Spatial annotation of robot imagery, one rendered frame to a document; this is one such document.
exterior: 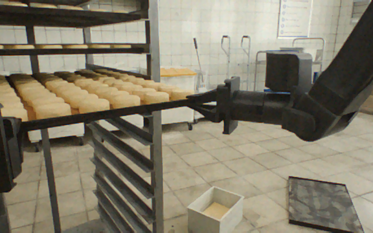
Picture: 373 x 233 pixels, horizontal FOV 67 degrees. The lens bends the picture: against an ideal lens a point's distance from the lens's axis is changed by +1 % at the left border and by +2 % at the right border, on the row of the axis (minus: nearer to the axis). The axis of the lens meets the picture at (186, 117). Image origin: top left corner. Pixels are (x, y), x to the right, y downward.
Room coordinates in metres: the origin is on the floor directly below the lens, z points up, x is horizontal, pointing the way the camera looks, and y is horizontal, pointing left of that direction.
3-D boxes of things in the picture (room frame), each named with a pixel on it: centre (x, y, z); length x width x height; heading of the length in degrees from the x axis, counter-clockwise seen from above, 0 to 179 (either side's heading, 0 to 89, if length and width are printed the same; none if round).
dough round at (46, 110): (0.43, 0.21, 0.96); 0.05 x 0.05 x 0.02
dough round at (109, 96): (0.55, 0.14, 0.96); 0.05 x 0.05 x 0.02
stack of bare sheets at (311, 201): (1.69, -0.91, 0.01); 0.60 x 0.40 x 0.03; 161
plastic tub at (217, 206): (1.45, -0.18, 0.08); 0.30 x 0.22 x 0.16; 144
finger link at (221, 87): (0.53, -0.04, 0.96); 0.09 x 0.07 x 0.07; 65
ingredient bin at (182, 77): (3.46, 0.24, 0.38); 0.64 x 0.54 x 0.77; 22
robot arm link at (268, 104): (0.48, -0.16, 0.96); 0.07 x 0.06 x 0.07; 65
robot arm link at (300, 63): (0.45, -0.18, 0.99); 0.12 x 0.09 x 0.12; 34
